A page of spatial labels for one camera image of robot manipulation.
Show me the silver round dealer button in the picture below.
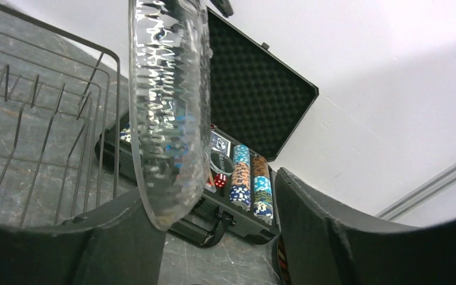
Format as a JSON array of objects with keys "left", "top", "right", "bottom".
[{"left": 210, "top": 150, "right": 235, "bottom": 177}]

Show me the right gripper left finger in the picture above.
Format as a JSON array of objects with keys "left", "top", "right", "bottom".
[{"left": 0, "top": 190, "right": 166, "bottom": 284}]

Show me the red die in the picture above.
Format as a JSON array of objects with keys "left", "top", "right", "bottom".
[{"left": 214, "top": 173, "right": 227, "bottom": 188}]

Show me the clear glass plate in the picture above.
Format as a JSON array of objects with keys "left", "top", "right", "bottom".
[{"left": 128, "top": 1, "right": 213, "bottom": 231}]

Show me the black poker chip case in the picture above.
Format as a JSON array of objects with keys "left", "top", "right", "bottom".
[{"left": 104, "top": 7, "right": 318, "bottom": 248}]

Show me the black wire dish rack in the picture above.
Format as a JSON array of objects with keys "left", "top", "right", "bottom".
[{"left": 0, "top": 1, "right": 125, "bottom": 227}]

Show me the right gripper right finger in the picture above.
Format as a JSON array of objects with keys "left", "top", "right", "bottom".
[{"left": 274, "top": 168, "right": 456, "bottom": 284}]

